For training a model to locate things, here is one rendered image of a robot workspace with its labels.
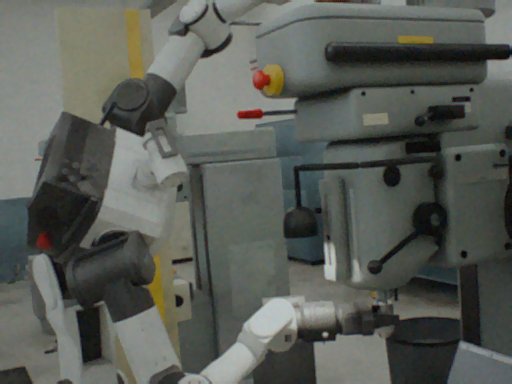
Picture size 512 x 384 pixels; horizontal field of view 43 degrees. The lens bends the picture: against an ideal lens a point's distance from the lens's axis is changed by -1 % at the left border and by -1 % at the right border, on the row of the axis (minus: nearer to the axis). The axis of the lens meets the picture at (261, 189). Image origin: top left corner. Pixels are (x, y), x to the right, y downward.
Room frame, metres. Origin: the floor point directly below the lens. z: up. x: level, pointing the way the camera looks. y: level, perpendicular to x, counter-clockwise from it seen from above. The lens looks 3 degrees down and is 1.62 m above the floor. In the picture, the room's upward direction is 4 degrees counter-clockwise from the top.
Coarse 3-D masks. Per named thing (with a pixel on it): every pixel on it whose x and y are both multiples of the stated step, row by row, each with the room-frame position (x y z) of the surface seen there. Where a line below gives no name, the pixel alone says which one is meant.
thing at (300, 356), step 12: (300, 348) 1.73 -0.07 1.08; (312, 348) 1.74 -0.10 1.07; (264, 360) 1.78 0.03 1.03; (276, 360) 1.70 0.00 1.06; (288, 360) 1.71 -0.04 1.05; (300, 360) 1.72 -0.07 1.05; (312, 360) 1.74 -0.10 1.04; (264, 372) 1.79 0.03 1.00; (276, 372) 1.70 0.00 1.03; (288, 372) 1.71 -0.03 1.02; (300, 372) 1.72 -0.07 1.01; (312, 372) 1.73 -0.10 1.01
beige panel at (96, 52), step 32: (64, 32) 2.81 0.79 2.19; (96, 32) 2.87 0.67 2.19; (128, 32) 2.93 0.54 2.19; (64, 64) 2.80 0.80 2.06; (96, 64) 2.86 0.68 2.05; (128, 64) 2.93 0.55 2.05; (64, 96) 2.80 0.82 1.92; (96, 96) 2.86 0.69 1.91; (160, 256) 2.96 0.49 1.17; (160, 288) 2.95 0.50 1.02
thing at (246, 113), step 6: (240, 114) 1.37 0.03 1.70; (246, 114) 1.37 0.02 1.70; (252, 114) 1.38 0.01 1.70; (258, 114) 1.38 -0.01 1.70; (264, 114) 1.40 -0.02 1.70; (270, 114) 1.40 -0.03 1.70; (276, 114) 1.41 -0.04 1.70; (282, 114) 1.42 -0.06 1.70; (288, 114) 1.42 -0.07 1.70; (294, 114) 1.43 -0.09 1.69
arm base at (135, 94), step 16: (128, 80) 1.51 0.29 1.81; (144, 80) 1.50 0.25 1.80; (112, 96) 1.50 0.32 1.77; (128, 96) 1.48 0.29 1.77; (144, 96) 1.48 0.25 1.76; (112, 112) 1.48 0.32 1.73; (128, 112) 1.47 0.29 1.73; (144, 112) 1.47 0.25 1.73; (128, 128) 1.48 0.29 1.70; (144, 128) 1.50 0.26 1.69
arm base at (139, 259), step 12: (120, 240) 1.29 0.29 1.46; (132, 240) 1.25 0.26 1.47; (144, 240) 1.32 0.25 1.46; (84, 252) 1.30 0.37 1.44; (96, 252) 1.29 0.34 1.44; (132, 252) 1.22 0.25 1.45; (144, 252) 1.28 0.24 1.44; (72, 264) 1.25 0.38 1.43; (132, 264) 1.22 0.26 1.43; (144, 264) 1.25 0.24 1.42; (72, 276) 1.23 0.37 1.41; (144, 276) 1.23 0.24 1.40; (72, 288) 1.22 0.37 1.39; (84, 300) 1.23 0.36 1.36
